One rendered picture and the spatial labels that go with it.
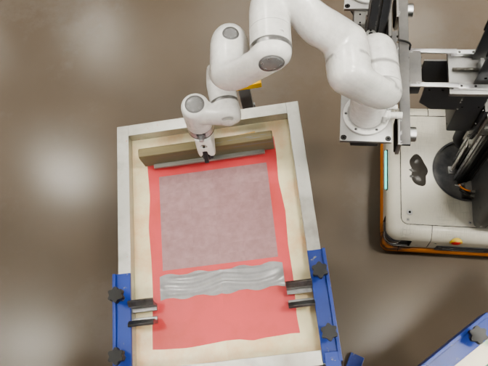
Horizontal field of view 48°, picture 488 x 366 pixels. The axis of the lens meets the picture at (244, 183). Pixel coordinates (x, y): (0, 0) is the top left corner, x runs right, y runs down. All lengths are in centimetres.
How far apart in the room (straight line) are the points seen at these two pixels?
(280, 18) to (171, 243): 80
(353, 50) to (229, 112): 38
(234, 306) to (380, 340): 108
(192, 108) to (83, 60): 194
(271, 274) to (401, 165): 105
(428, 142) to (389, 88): 129
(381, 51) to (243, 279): 73
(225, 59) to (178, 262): 70
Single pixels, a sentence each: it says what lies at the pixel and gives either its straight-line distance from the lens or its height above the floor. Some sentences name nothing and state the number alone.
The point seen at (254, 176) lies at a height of 95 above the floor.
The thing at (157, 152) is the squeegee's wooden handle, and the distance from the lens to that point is 165.
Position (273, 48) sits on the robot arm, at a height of 161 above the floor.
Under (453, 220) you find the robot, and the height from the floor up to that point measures 28.
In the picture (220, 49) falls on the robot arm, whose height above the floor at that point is 155.
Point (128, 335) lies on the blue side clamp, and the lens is 157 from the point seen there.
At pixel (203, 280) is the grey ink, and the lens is 159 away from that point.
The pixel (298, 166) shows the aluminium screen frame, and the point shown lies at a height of 99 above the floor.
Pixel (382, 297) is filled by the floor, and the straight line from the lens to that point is 254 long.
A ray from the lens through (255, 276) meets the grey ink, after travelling 157.
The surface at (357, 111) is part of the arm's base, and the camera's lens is 145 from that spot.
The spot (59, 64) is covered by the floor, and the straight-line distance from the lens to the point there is 334.
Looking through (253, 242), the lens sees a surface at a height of 95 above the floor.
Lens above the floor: 249
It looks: 67 degrees down
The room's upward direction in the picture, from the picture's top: 18 degrees counter-clockwise
